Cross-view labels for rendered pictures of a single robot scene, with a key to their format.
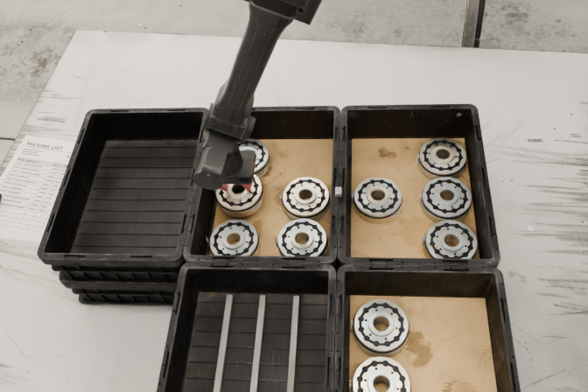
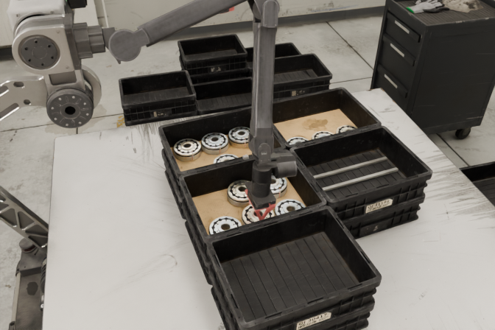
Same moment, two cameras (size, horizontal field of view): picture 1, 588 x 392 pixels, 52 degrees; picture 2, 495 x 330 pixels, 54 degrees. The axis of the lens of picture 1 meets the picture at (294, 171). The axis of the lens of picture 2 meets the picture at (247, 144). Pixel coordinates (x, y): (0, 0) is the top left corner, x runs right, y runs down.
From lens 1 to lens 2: 1.71 m
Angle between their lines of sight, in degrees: 76
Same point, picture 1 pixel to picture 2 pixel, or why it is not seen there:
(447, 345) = (290, 132)
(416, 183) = (205, 158)
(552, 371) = not seen: hidden behind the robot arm
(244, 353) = (344, 191)
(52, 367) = (414, 317)
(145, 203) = (288, 280)
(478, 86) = (92, 178)
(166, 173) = (257, 280)
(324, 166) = (211, 197)
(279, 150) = (206, 222)
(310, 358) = (328, 169)
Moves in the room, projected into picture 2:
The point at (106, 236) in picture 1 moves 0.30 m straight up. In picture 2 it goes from (328, 290) to (339, 215)
